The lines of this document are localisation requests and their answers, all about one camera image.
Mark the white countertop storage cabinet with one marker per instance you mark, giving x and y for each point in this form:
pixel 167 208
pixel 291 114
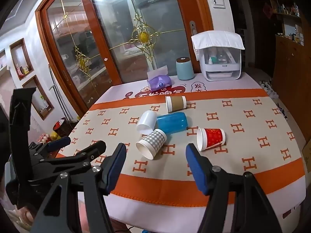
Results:
pixel 220 65

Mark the white folded towel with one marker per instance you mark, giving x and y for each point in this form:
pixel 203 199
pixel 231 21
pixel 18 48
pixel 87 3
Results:
pixel 216 40

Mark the grey checked paper cup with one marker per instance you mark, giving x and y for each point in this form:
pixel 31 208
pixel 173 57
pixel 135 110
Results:
pixel 153 142

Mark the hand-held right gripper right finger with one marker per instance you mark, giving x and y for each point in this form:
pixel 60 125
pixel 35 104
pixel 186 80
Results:
pixel 196 170

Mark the red door decoration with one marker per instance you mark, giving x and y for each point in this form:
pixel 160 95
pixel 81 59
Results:
pixel 268 10

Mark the wooden cabinet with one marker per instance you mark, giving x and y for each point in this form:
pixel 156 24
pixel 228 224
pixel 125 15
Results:
pixel 291 82

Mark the wooden framed wall niche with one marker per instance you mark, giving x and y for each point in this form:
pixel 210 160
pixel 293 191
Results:
pixel 21 58
pixel 38 97

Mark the blue plastic cup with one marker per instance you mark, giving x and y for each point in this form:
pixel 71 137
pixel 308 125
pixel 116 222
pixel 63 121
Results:
pixel 172 122

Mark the orange beige patterned table runner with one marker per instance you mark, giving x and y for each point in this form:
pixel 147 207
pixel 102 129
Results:
pixel 238 148

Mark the red patterned paper cup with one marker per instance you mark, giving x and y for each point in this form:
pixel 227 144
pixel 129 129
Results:
pixel 213 137

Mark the teal canister with brown lid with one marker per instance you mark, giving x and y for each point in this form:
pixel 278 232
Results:
pixel 185 69

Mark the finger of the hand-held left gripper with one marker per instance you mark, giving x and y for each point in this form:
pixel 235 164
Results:
pixel 93 150
pixel 59 143

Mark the wooden framed glass sliding door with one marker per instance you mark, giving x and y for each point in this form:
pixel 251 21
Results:
pixel 116 41

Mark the brown sleeved paper cup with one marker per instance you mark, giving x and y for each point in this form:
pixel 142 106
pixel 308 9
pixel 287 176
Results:
pixel 177 103

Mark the dark basket with red contents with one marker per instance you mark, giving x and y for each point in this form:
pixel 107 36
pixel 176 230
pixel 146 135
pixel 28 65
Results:
pixel 64 127

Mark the metal crutch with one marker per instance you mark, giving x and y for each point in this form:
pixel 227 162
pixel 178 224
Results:
pixel 57 94

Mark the pile of shoes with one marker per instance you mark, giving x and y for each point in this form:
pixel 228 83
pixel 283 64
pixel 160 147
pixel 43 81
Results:
pixel 268 89

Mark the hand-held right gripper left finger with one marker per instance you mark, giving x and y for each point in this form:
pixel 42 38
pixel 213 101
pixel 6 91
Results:
pixel 116 168

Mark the pink printed tablecloth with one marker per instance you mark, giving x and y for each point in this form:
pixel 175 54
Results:
pixel 227 82

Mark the purple tissue box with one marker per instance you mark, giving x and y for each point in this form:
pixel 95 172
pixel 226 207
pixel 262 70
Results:
pixel 159 82

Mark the wooden shelf with bottles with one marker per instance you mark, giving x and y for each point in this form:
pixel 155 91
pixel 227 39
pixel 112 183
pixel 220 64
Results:
pixel 288 9

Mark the white plastic cup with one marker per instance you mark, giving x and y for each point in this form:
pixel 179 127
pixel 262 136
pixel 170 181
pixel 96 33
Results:
pixel 147 121

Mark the white wall switch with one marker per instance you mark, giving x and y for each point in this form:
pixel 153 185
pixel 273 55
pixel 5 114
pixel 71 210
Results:
pixel 218 2

